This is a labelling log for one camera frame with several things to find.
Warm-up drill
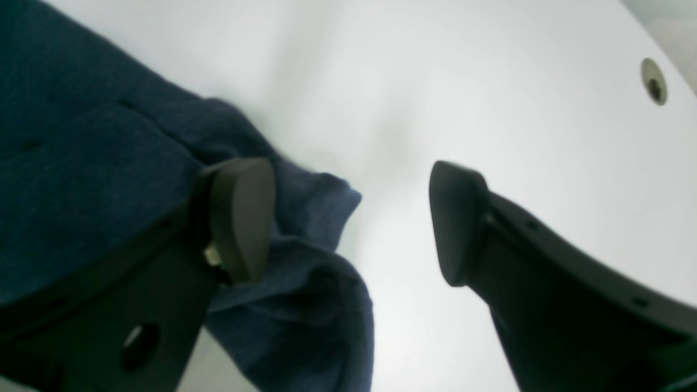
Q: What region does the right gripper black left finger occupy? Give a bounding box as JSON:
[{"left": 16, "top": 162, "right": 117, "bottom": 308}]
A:
[{"left": 1, "top": 158, "right": 276, "bottom": 391}]

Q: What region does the dark blue printed T-shirt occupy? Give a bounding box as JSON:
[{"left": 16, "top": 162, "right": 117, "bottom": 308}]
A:
[{"left": 1, "top": 1, "right": 374, "bottom": 391}]

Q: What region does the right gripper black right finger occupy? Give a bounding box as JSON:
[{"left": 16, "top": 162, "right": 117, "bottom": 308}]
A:
[{"left": 429, "top": 161, "right": 696, "bottom": 391}]

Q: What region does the left table cable grommet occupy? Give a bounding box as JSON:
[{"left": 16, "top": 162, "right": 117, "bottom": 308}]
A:
[{"left": 640, "top": 58, "right": 669, "bottom": 105}]

